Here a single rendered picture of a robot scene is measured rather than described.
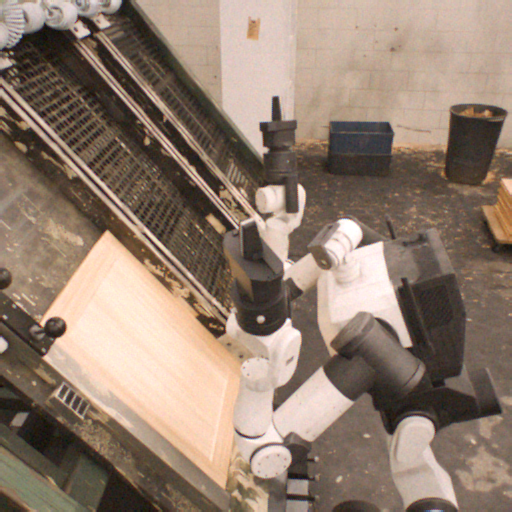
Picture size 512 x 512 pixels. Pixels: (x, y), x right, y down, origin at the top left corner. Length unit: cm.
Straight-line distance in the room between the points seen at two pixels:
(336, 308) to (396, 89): 532
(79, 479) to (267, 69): 417
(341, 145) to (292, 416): 448
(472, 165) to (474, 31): 151
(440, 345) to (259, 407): 43
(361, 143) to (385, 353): 447
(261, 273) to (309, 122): 571
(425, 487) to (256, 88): 392
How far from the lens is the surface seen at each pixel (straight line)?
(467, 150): 545
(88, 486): 116
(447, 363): 127
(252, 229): 76
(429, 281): 113
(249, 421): 103
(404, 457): 148
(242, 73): 496
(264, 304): 83
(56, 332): 98
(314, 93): 635
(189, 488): 125
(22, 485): 97
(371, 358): 102
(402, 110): 641
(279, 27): 485
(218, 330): 156
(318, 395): 105
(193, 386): 141
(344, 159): 544
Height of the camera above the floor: 198
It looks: 30 degrees down
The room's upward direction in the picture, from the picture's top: straight up
